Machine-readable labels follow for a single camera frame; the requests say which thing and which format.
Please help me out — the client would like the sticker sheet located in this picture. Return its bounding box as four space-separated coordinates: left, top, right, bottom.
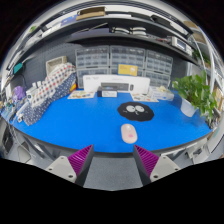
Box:
67 89 96 100
130 92 160 103

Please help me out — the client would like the pink computer mouse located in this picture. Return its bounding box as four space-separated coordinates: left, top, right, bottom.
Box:
120 123 139 145

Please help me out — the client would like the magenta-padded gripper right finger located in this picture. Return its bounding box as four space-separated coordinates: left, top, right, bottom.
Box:
132 144 183 187

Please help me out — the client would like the teal item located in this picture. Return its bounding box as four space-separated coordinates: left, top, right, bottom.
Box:
13 62 24 75

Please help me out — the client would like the green plant in white pot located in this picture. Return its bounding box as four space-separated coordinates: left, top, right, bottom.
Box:
172 69 218 126

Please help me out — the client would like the overhead shelf unit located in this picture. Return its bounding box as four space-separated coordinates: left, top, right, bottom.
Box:
6 3 214 68

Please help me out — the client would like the long white keyboard box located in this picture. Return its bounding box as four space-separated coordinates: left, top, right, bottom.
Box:
83 74 152 95

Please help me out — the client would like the white and blue glove box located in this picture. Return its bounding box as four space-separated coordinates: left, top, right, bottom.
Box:
148 85 175 102

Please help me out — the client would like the black cartoon-eyed mouse pad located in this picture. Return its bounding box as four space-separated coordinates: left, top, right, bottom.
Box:
117 101 155 122

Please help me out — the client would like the yellow box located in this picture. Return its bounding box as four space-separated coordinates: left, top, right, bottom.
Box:
117 63 139 77

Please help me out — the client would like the white woven basket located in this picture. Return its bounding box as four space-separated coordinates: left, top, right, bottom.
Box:
45 55 68 76

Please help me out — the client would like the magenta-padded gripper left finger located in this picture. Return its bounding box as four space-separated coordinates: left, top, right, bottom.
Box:
45 143 95 188

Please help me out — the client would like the small black labelled box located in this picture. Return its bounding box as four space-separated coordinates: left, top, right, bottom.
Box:
96 85 118 98

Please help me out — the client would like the grey small-parts drawer cabinet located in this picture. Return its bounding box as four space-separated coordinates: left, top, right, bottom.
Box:
109 65 146 78
76 67 110 89
109 45 147 68
145 49 174 75
74 45 110 69
144 69 172 89

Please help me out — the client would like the dotted patterned cloth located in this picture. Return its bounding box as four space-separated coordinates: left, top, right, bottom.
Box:
21 62 78 127

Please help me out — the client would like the purple plush item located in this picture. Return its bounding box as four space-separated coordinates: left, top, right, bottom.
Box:
13 85 26 102

